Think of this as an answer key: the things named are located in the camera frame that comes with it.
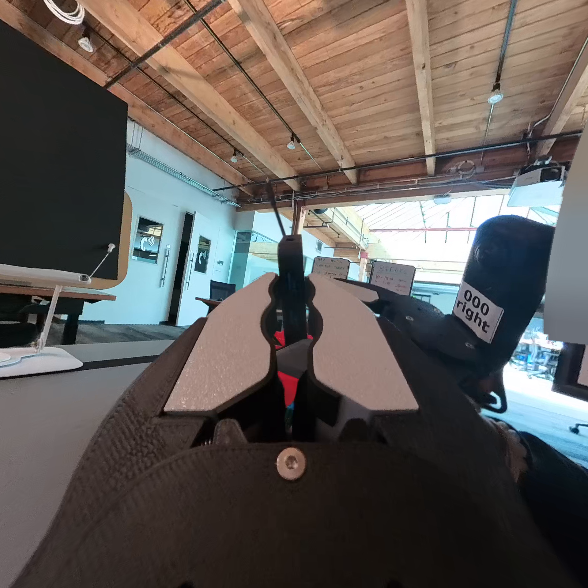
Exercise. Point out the handwritten whiteboard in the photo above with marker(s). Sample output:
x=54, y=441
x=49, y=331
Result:
x=330, y=268
x=393, y=278

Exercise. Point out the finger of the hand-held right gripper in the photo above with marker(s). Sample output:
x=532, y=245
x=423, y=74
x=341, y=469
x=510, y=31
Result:
x=365, y=293

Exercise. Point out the dark wall sign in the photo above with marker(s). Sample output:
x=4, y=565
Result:
x=148, y=240
x=202, y=255

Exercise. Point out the black office chair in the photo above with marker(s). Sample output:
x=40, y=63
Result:
x=222, y=289

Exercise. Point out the red plastic bin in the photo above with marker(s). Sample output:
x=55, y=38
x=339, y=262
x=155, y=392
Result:
x=287, y=390

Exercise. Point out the framed marker poster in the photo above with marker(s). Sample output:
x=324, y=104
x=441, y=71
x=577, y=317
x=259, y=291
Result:
x=567, y=367

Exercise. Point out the person's right forearm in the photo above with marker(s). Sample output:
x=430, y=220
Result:
x=551, y=487

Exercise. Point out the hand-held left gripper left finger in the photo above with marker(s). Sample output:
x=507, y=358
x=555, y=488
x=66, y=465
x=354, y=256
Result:
x=220, y=358

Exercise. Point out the black board with tan frame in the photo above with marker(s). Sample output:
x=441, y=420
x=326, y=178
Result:
x=55, y=160

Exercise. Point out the dark door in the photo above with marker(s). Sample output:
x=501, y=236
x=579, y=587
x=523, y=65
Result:
x=179, y=271

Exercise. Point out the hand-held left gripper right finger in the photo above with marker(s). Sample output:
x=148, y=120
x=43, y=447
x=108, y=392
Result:
x=358, y=358

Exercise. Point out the wooden office desk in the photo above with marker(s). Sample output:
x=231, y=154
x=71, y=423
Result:
x=206, y=301
x=69, y=294

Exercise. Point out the white ceiling projector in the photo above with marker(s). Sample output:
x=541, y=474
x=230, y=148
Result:
x=535, y=188

